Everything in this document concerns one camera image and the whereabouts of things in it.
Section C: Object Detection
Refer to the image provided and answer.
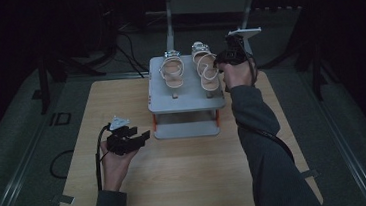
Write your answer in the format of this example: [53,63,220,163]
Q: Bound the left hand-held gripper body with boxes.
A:
[103,113,140,158]

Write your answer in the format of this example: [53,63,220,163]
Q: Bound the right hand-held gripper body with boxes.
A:
[221,26,265,67]

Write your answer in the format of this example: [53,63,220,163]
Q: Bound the white jewelled strap sandal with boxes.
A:
[190,39,223,100]
[156,49,188,101]

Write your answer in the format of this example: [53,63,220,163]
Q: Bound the grey two-tier shoe rack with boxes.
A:
[143,50,230,142]

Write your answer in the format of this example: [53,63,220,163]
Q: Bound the person's right hand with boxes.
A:
[219,57,261,93]

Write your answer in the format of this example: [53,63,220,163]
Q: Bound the person's left hand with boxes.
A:
[100,146,143,193]

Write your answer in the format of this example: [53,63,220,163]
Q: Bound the white metal stand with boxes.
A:
[161,0,263,65]

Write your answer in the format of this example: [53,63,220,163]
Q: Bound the grey tape strip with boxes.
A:
[57,193,76,206]
[301,168,321,180]

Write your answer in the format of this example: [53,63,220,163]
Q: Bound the black metal stand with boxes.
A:
[293,35,331,104]
[34,52,72,116]

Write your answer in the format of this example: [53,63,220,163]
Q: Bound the dark equipment tower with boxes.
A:
[94,0,121,55]

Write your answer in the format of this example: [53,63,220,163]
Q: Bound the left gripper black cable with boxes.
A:
[91,122,117,192]

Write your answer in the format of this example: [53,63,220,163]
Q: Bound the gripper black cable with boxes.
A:
[91,122,117,192]
[229,36,297,168]

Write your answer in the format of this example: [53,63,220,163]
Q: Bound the black looped floor cable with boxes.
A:
[47,149,78,181]

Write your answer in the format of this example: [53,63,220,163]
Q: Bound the black floor cables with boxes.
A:
[110,28,152,82]

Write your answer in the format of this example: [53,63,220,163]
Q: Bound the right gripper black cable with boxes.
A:
[229,36,297,168]

